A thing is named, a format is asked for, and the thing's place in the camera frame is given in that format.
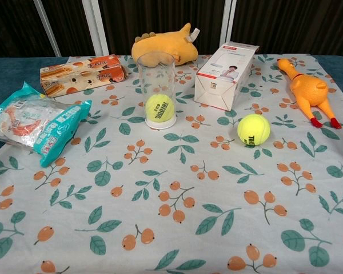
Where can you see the yellow-green cup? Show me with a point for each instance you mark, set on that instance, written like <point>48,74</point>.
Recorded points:
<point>157,82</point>

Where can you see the teal table cover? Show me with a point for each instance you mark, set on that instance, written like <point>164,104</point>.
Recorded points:
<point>11,77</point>

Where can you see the orange biscuit box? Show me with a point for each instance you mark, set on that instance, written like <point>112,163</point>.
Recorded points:
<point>83,75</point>

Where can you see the floral leaf and berry tablecloth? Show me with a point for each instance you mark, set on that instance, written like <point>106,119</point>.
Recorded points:
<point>171,171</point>

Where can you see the yellow tennis ball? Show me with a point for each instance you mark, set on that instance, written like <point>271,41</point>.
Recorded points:
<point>253,129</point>
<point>160,108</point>

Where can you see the white partition post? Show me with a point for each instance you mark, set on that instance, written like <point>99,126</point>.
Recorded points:
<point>96,28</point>
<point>47,28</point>
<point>228,28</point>

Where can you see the orange rubber chicken toy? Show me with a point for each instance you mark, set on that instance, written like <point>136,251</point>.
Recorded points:
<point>308,88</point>

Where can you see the dark corrugated partition panel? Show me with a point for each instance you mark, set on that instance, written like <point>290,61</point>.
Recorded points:
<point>71,25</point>
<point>11,25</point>
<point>160,14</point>
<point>297,23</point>

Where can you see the orange plush toy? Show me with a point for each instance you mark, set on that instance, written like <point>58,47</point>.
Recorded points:
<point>165,45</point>

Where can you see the teal and clear snack bag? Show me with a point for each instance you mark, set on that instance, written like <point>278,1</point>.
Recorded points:
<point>40,122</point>

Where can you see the white and red carton box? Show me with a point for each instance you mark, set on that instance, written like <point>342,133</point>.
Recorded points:
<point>217,91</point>

